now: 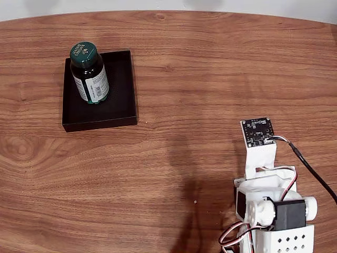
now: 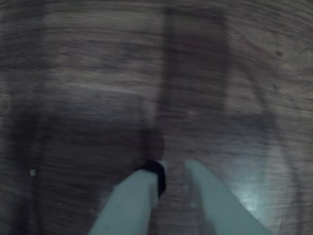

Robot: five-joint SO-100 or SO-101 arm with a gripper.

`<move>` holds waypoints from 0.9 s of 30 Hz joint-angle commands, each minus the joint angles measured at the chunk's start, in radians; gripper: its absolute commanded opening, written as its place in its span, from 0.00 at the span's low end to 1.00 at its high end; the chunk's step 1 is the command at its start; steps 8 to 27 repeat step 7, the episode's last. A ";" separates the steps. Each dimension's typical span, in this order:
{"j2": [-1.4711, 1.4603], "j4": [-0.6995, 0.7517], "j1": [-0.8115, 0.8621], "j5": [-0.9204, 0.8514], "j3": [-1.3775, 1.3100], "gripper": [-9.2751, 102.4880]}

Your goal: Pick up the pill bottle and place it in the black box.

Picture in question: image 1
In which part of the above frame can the camera circuit board on mount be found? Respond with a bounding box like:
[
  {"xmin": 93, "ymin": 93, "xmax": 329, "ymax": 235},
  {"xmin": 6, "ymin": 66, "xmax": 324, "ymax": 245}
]
[{"xmin": 240, "ymin": 117, "xmax": 277, "ymax": 180}]

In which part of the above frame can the green-capped dark pill bottle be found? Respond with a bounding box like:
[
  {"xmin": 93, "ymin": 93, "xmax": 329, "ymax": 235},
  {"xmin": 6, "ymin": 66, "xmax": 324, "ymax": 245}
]
[{"xmin": 69, "ymin": 41, "xmax": 110, "ymax": 105}]

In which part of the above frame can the red white black servo wire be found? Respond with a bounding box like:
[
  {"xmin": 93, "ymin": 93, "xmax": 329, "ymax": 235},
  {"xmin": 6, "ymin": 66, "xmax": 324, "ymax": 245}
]
[
  {"xmin": 218, "ymin": 220, "xmax": 255, "ymax": 250},
  {"xmin": 281, "ymin": 168, "xmax": 299, "ymax": 202}
]

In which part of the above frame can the black camera cable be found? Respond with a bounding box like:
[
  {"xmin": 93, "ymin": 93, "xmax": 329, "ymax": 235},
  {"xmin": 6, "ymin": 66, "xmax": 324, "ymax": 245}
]
[{"xmin": 271, "ymin": 135, "xmax": 337, "ymax": 205}]

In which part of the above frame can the black shallow cardboard box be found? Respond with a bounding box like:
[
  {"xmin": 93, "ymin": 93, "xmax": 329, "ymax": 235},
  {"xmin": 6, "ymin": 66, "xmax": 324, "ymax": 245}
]
[{"xmin": 62, "ymin": 49, "xmax": 138, "ymax": 133}]

